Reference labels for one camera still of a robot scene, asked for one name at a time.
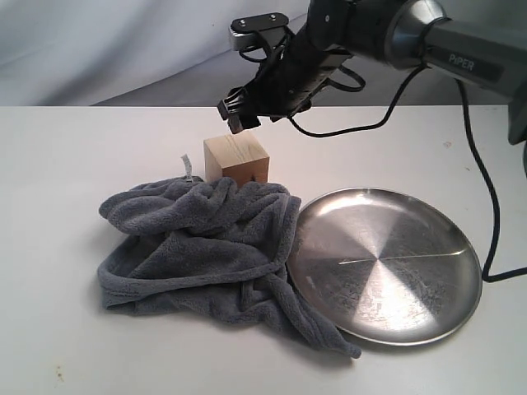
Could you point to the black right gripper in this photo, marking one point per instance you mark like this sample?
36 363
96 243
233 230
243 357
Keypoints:
284 88

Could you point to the light wooden cube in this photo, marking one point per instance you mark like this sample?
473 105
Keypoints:
237 156

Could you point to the grey fleece cloth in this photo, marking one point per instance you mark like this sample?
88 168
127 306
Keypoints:
213 248

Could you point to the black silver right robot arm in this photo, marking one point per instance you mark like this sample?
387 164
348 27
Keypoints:
402 34

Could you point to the white backdrop sheet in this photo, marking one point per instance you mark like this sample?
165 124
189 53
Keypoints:
84 52

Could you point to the round steel plate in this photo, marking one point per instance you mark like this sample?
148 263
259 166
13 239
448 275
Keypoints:
385 267

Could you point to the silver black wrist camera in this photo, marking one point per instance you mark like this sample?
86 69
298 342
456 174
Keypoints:
258 31

